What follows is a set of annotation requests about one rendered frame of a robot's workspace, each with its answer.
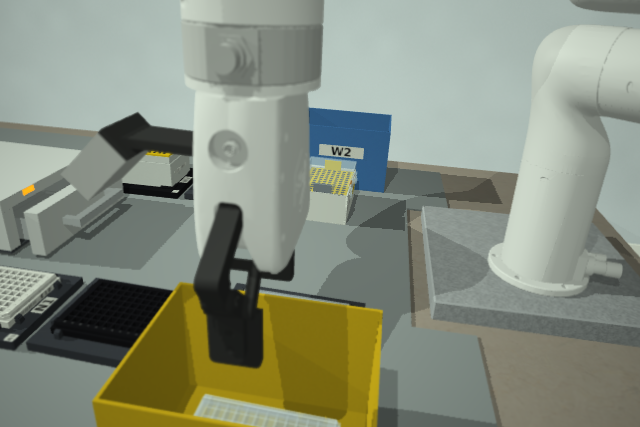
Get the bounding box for blue open-top bin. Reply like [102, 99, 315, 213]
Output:
[309, 108, 392, 193]

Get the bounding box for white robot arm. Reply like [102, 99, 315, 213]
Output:
[61, 0, 640, 297]

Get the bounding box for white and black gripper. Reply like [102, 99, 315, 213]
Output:
[185, 74, 321, 368]

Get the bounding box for yellow open bin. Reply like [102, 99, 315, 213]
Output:
[92, 282, 383, 427]

